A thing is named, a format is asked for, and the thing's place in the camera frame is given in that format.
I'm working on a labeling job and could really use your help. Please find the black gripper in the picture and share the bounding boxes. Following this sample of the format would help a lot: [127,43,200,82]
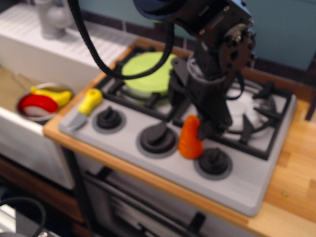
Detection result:
[169,58,233,141]

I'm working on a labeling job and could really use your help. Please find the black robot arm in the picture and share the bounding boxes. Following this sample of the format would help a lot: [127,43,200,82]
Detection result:
[134,0,255,140]

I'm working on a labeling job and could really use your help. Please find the orange toy carrot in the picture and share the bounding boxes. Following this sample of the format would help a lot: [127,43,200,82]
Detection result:
[178,115,203,159]

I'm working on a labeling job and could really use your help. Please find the right black stove knob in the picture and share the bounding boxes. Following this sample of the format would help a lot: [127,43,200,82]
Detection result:
[194,148,233,181]

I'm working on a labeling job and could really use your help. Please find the black stove knob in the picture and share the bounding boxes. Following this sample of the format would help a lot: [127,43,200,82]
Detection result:
[92,106,126,134]
[194,148,233,181]
[136,122,178,158]

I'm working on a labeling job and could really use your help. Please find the right black burner grate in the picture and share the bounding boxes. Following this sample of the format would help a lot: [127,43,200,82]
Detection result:
[173,75,296,161]

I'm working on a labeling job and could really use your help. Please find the black burner grate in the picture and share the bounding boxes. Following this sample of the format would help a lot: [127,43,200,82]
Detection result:
[96,46,190,122]
[173,75,296,161]

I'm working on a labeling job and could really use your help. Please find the left black burner grate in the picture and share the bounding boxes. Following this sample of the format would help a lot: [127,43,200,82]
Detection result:
[96,46,190,122]

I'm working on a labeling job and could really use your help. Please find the middle black stove knob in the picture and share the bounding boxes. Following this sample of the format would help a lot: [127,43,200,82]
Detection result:
[136,122,178,158]

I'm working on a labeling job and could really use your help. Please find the green plate lid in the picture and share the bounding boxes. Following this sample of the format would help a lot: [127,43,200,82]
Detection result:
[121,51,177,93]

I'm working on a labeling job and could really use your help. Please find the grey toy stove top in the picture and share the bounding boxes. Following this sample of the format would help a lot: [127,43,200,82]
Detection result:
[58,56,297,217]

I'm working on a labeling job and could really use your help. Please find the left black stove knob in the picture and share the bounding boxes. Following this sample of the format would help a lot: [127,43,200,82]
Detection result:
[92,106,126,134]

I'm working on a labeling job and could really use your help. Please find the yellow toy banana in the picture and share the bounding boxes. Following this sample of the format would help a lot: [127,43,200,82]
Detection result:
[30,86,73,107]

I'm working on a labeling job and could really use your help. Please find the red toy fruit slice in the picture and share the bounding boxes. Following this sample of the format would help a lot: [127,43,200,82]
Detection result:
[17,94,59,118]

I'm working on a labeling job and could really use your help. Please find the metal strainer pot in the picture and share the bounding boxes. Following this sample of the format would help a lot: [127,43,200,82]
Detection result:
[12,73,75,124]

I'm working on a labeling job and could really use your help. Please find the grey toy faucet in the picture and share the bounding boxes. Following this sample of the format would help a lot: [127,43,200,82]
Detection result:
[34,0,75,40]

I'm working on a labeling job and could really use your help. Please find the white toy sink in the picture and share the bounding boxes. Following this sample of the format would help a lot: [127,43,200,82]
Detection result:
[0,4,139,191]

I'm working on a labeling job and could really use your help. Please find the black oven door handle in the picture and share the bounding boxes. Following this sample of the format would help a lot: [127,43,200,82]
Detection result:
[84,172,205,237]

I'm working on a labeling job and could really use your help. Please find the yellow handled toy knife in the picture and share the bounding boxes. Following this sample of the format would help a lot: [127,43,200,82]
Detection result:
[67,88,103,131]

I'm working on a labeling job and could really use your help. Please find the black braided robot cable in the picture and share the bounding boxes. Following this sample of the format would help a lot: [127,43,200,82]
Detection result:
[68,0,175,80]

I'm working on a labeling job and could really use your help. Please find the black cable lower left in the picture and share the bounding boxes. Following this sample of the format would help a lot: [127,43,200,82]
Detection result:
[0,197,46,237]

